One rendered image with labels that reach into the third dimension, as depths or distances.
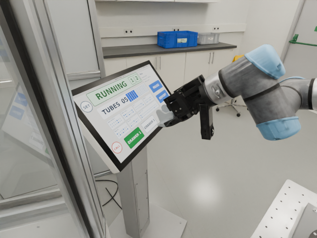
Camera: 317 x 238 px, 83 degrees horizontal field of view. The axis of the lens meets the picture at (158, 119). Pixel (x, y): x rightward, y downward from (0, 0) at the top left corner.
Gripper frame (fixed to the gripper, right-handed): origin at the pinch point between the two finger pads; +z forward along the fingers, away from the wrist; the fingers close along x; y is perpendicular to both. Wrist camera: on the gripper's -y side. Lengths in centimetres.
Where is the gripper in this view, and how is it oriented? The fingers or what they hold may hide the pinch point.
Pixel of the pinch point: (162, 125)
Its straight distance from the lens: 58.6
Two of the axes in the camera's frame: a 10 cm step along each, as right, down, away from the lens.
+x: -4.8, 4.5, -7.5
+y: -5.6, -8.2, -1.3
